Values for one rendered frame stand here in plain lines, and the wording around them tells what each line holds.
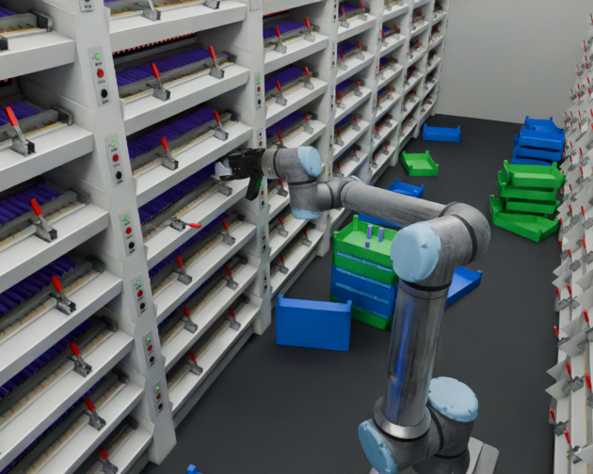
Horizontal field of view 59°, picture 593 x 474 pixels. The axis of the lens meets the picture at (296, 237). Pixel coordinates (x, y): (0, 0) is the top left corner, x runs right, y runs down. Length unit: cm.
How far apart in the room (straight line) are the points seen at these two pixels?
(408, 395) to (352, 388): 73
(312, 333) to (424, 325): 102
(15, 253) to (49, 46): 41
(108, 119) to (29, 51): 24
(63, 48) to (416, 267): 83
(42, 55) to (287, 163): 74
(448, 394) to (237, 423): 76
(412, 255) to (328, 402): 102
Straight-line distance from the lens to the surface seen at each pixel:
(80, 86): 123
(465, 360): 227
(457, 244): 114
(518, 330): 250
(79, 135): 123
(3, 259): 119
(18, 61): 112
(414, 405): 139
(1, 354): 126
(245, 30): 177
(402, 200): 140
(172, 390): 188
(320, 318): 212
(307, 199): 158
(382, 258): 215
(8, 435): 137
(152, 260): 149
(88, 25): 123
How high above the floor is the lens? 147
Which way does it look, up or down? 30 degrees down
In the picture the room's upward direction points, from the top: straight up
